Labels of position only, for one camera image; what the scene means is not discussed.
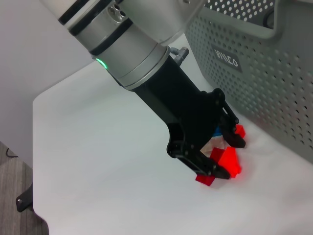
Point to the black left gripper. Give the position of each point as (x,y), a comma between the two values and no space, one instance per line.
(176,102)

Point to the white toy brick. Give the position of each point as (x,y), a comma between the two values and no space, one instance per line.
(215,144)

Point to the large bright red toy brick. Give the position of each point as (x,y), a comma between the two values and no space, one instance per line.
(231,161)

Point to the small bright red toy brick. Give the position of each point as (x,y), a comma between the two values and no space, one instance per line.
(240,131)

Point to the dark red toy brick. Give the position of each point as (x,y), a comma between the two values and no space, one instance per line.
(205,180)

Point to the grey perforated plastic storage bin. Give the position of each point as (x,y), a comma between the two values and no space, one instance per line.
(269,85)

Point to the black metal furniture foot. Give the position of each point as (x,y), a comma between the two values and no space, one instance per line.
(24,198)

